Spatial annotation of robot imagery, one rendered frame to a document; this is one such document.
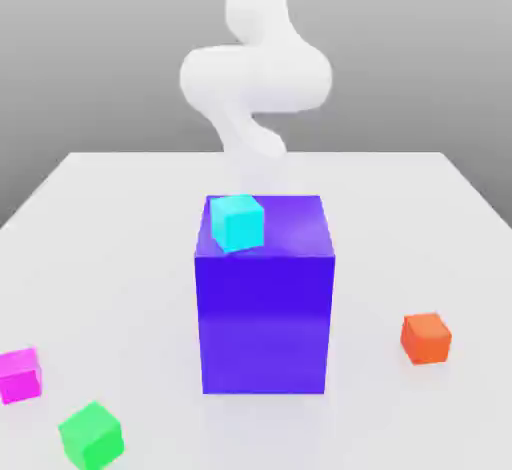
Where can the small magenta cube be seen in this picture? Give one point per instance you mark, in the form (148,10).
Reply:
(18,376)

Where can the small cyan cube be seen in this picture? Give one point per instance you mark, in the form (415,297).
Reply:
(238,224)

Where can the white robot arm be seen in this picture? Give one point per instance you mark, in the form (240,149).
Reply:
(256,74)

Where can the large purple box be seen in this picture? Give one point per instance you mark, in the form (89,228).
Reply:
(264,318)

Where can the small green cube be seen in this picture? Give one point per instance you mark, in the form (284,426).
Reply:
(92,436)

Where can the small orange cube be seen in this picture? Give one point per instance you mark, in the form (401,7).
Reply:
(426,338)

